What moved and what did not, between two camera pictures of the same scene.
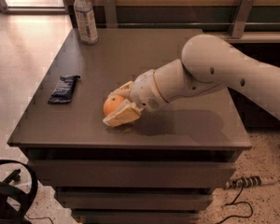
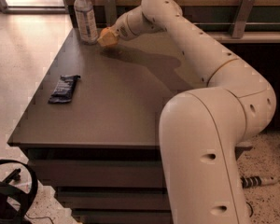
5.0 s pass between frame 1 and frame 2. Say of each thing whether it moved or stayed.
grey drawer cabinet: stayed
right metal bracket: stayed
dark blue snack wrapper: stayed
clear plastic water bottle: stayed
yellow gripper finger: moved
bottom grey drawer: stayed
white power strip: stayed
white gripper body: moved
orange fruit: moved
